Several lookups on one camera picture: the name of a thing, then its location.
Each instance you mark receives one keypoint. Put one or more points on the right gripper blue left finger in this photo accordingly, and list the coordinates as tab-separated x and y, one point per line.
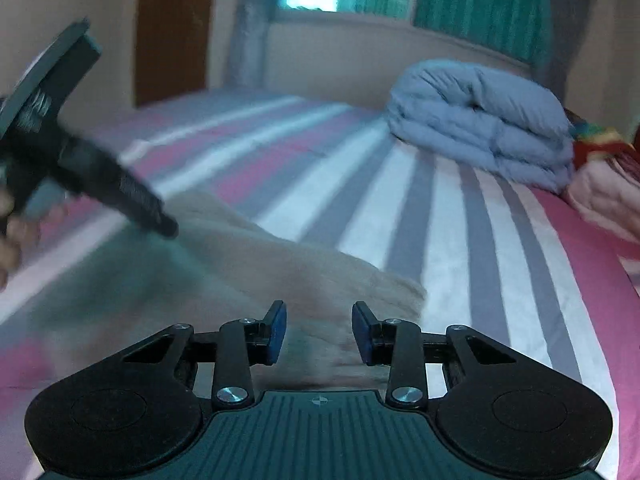
235	348

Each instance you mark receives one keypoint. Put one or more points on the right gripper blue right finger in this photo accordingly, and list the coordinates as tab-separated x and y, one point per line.
404	348

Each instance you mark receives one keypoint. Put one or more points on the grey fleece pants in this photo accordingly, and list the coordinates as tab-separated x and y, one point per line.
221	267

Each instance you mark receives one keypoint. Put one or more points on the person's left hand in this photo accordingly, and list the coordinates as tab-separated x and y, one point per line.
21	233

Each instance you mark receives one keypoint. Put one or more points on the striped pink grey bed sheet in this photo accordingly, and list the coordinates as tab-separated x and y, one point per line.
515	263

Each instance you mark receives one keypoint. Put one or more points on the brown wooden door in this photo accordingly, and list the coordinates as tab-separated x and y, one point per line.
170	50

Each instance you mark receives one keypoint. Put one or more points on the folded blue comforter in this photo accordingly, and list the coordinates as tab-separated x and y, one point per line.
486	118

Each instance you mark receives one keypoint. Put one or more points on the folded pink blanket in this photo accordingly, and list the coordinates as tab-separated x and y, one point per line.
605	195

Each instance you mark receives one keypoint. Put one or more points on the colourful folded clothes pile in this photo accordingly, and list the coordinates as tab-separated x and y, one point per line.
593	142

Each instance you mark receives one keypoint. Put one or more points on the grey blue curtain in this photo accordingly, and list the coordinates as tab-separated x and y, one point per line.
246	59

